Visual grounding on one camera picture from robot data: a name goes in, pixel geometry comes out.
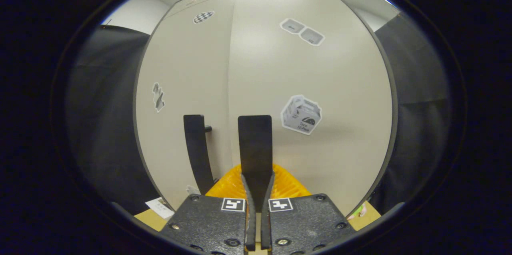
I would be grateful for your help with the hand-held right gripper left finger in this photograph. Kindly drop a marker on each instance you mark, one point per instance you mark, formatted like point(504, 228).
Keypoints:
point(250, 227)

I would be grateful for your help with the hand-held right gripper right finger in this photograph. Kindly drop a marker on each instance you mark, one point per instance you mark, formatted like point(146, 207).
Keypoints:
point(266, 227)

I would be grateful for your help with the white paper sheet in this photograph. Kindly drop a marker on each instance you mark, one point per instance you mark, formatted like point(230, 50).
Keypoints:
point(160, 207)

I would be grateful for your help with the beige cabinet door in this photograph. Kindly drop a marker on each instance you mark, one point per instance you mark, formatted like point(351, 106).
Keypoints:
point(184, 59)
point(344, 87)

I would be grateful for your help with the beige double-door shoe cabinet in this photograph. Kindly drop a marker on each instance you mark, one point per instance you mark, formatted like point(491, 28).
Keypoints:
point(192, 67)

